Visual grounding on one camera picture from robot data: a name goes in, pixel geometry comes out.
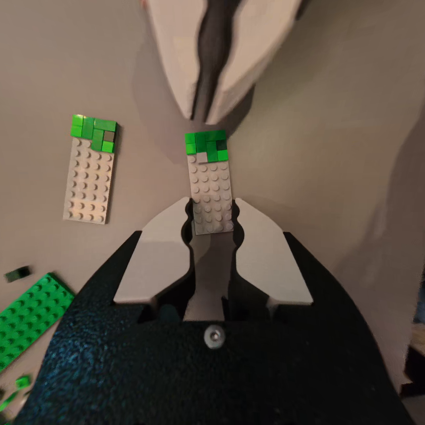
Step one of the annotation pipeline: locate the grey desk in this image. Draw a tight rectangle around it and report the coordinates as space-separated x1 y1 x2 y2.
0 0 425 425

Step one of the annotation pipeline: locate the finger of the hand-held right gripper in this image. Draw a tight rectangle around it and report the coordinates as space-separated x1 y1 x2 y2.
143 0 221 121
199 0 303 126

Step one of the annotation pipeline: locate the green studded baseplate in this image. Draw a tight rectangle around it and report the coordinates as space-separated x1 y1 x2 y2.
0 272 75 373

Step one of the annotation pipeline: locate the dark green flat tile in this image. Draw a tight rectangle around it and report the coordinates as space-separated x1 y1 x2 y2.
4 266 33 283

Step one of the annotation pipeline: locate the pile of small green tiles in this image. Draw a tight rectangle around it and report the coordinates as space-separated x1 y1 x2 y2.
0 375 33 414

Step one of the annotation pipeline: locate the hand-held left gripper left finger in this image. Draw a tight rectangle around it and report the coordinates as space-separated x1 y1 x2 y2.
114 197 197 305

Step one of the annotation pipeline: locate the grey brick plate with green tiles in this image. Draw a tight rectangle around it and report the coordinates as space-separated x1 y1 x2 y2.
184 129 235 236
62 114 119 225

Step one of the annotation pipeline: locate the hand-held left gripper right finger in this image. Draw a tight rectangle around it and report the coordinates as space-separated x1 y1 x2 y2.
228 197 314 307

